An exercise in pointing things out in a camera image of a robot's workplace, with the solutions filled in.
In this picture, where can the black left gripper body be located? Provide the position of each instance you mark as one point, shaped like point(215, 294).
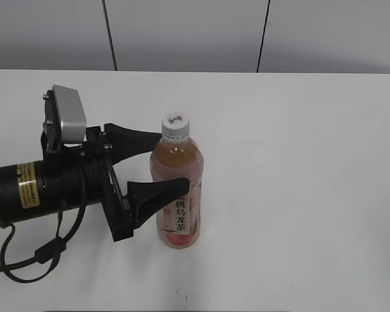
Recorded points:
point(84, 175)

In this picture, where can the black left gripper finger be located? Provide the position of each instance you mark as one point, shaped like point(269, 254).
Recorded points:
point(143, 200)
point(127, 143)

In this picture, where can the peach oolong tea bottle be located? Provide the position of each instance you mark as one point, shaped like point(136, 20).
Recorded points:
point(179, 164)

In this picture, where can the white bottle cap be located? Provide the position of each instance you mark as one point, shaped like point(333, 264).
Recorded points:
point(175, 125)

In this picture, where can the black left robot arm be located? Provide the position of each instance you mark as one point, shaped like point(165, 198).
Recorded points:
point(20, 193)

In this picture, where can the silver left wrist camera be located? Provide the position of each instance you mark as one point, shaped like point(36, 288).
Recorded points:
point(65, 120)

